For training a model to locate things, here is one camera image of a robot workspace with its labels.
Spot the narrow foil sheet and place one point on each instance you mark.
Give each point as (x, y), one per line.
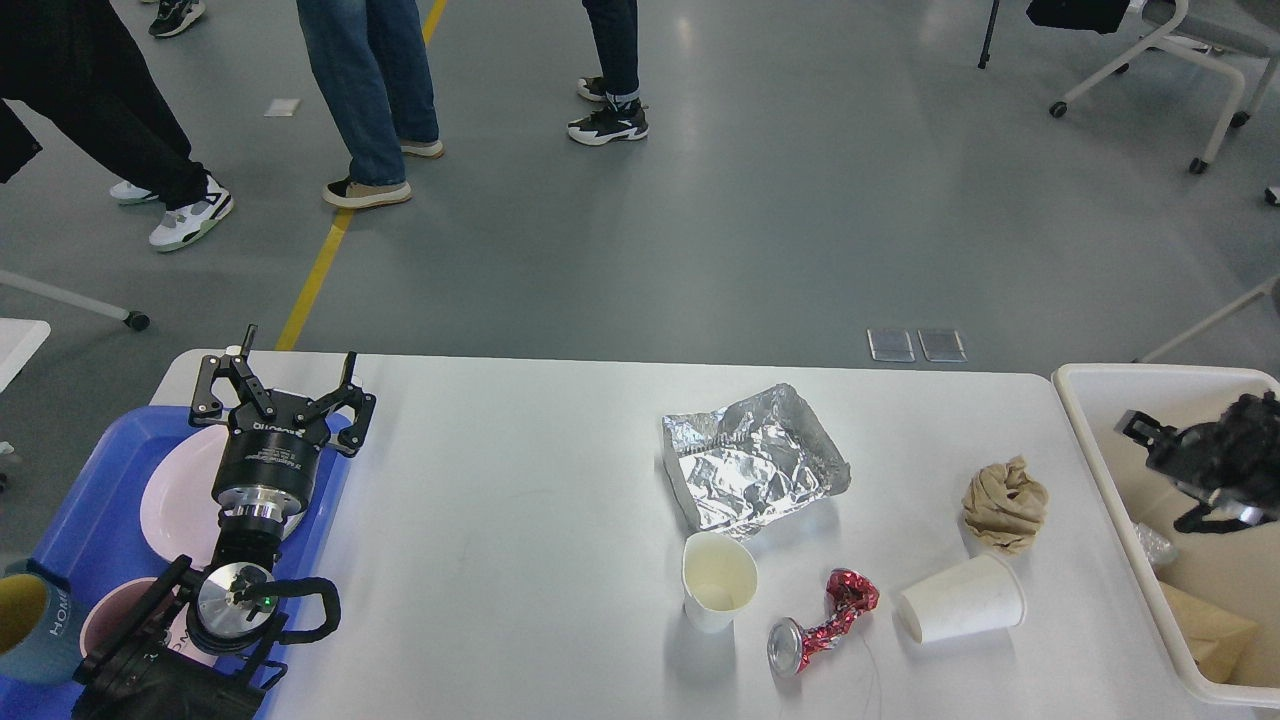
(1160, 552)

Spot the beige plastic bin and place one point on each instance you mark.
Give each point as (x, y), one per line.
(1238, 572)

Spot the white paper cup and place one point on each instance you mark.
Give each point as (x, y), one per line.
(720, 579)
(978, 595)

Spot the person in grey sweater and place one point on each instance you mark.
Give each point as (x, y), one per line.
(75, 63)

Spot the large foil sheet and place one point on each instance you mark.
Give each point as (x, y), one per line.
(737, 469)

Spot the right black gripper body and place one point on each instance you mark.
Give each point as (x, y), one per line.
(1231, 469)

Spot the blue plastic tray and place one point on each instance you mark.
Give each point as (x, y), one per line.
(96, 541)

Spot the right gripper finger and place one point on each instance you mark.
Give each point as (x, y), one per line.
(1195, 521)
(1147, 431)

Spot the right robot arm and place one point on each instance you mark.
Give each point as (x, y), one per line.
(1253, 410)

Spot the right floor plate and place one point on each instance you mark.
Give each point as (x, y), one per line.
(942, 345)

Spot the crumpled brown paper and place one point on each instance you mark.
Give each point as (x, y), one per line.
(1004, 507)

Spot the person in dark trousers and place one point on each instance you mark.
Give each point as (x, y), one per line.
(175, 17)

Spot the crushed red can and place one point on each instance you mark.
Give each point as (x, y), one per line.
(791, 646)

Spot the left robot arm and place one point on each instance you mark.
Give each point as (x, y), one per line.
(197, 643)

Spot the left floor plate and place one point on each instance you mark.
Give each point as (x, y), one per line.
(891, 345)

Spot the white side table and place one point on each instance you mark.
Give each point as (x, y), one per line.
(20, 339)

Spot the floor plate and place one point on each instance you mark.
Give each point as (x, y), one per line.
(891, 345)
(942, 345)

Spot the pink mug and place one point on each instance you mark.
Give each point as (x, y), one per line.
(109, 613)

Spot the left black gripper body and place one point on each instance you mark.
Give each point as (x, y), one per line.
(268, 469)

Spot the pink plate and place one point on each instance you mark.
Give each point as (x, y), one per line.
(179, 513)

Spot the dark teal mug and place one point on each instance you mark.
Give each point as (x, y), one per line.
(41, 623)

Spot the person in blue jeans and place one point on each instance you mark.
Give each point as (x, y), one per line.
(370, 62)

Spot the person in dark jeans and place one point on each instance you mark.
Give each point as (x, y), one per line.
(621, 114)

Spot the lying white paper cup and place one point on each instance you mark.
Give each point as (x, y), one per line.
(978, 595)

